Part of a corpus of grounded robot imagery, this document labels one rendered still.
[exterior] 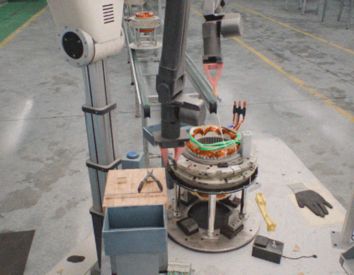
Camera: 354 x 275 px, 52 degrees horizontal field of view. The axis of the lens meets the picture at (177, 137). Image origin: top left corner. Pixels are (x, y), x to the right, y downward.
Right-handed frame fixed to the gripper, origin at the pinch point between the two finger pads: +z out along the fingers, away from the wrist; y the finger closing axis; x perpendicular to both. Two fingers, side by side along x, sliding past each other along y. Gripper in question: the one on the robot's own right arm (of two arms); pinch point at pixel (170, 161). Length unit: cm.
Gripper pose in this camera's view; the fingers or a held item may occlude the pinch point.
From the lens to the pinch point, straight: 111.5
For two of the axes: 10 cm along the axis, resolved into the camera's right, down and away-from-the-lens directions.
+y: 9.8, -0.8, 2.0
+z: -0.2, 8.9, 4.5
